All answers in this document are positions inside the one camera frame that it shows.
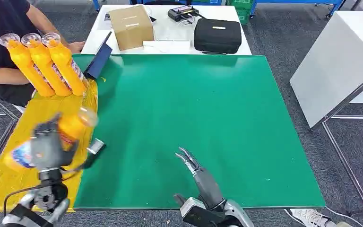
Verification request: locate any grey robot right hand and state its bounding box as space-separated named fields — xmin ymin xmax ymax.
xmin=173 ymin=147 xmax=226 ymax=210

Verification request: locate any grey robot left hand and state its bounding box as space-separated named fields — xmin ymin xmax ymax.
xmin=30 ymin=114 xmax=79 ymax=171

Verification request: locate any orange drink bottle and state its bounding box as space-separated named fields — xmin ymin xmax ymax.
xmin=41 ymin=32 xmax=88 ymax=96
xmin=3 ymin=106 xmax=99 ymax=171
xmin=21 ymin=33 xmax=72 ymax=97
xmin=0 ymin=33 xmax=55 ymax=97

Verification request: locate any yellow plastic sheet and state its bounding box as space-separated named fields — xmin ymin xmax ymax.
xmin=0 ymin=79 xmax=99 ymax=213

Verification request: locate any green table mat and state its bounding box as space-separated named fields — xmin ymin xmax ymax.
xmin=72 ymin=53 xmax=326 ymax=209

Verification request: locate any navy blue folder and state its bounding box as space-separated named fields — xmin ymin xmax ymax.
xmin=84 ymin=31 xmax=113 ymax=79

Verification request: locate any white shoe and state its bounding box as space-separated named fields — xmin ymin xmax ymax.
xmin=289 ymin=208 xmax=339 ymax=227

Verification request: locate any person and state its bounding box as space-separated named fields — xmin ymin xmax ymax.
xmin=0 ymin=0 xmax=86 ymax=108

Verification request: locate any flat white box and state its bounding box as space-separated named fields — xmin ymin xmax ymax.
xmin=142 ymin=40 xmax=191 ymax=54

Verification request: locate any brown cardboard box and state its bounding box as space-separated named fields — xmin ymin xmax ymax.
xmin=109 ymin=4 xmax=155 ymax=52

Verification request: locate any black zip case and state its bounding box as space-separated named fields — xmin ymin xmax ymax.
xmin=193 ymin=18 xmax=242 ymax=54

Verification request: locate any black handheld controller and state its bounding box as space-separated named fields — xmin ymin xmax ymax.
xmin=167 ymin=5 xmax=200 ymax=22

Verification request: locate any green plastic crate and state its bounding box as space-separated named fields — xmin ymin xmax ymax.
xmin=226 ymin=0 xmax=256 ymax=25

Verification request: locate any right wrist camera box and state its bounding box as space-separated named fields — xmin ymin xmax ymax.
xmin=180 ymin=197 xmax=227 ymax=227

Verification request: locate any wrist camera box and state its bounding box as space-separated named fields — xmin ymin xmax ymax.
xmin=83 ymin=139 xmax=106 ymax=170
xmin=180 ymin=197 xmax=227 ymax=227

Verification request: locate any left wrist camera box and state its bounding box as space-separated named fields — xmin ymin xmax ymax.
xmin=83 ymin=139 xmax=106 ymax=170

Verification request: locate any white table with metal frame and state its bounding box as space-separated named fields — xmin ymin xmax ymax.
xmin=289 ymin=11 xmax=363 ymax=210

